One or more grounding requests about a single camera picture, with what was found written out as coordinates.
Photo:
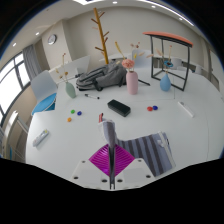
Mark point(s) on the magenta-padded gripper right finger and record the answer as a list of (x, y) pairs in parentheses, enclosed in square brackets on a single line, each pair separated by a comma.
[(123, 161)]

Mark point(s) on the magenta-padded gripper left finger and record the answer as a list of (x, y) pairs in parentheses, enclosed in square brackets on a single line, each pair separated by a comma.
[(100, 161)]

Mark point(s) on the grey striped towel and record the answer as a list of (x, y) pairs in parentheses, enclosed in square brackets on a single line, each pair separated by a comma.
[(150, 153)]

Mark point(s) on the red-capped white marker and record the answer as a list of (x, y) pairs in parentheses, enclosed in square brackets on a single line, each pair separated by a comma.
[(100, 117)]

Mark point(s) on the orange round magnet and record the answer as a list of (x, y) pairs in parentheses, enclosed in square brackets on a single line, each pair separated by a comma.
[(69, 119)]

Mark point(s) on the blue round magnet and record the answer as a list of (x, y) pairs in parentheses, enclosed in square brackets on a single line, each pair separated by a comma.
[(155, 107), (79, 113)]

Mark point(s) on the black whiteboard eraser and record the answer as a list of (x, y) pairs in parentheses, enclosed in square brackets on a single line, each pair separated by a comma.
[(118, 108)]

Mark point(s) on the green round magnet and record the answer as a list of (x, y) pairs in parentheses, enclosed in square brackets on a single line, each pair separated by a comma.
[(72, 111)]

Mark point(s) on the red round magnet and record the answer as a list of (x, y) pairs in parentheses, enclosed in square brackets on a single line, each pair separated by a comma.
[(149, 108)]

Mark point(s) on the white remote control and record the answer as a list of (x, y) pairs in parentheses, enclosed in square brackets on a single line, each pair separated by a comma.
[(40, 138)]

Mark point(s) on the black marker pen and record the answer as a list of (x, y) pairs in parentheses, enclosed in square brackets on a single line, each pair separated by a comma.
[(91, 96)]

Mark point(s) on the green vase with dried stems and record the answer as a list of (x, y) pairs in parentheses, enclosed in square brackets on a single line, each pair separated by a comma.
[(70, 90)]

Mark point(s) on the pink vase with flowers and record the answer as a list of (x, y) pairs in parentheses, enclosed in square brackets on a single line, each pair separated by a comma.
[(132, 83)]

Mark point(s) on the white flat stick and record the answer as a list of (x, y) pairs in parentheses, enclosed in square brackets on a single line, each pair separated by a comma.
[(185, 109)]

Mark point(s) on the grey backpack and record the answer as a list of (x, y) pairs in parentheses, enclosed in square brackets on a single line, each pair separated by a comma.
[(103, 78)]

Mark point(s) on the blue vase with dried stems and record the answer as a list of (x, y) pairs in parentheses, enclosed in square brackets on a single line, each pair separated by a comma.
[(165, 83)]

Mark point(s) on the white chair blue cushion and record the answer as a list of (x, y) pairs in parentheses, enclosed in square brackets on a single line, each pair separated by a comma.
[(43, 88)]

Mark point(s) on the white side table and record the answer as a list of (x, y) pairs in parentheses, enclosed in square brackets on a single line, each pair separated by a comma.
[(11, 126)]

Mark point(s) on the large window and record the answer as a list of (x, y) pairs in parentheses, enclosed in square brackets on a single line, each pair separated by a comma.
[(10, 86)]

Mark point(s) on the grey curtain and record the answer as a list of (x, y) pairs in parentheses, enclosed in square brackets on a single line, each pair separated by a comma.
[(30, 61)]

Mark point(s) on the yellow wooden coat rack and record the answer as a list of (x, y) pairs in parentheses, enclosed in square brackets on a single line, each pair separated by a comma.
[(101, 36)]

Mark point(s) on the ceiling spot lights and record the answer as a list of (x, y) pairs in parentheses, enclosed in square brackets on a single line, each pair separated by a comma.
[(37, 33)]

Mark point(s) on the ceiling light strip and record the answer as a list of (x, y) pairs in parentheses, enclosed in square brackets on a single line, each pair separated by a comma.
[(83, 1)]

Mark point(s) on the round wall clock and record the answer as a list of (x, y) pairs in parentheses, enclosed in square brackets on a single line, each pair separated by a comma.
[(52, 39)]

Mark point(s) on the black frame rack orange top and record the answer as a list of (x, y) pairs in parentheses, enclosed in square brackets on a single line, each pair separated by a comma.
[(170, 36)]

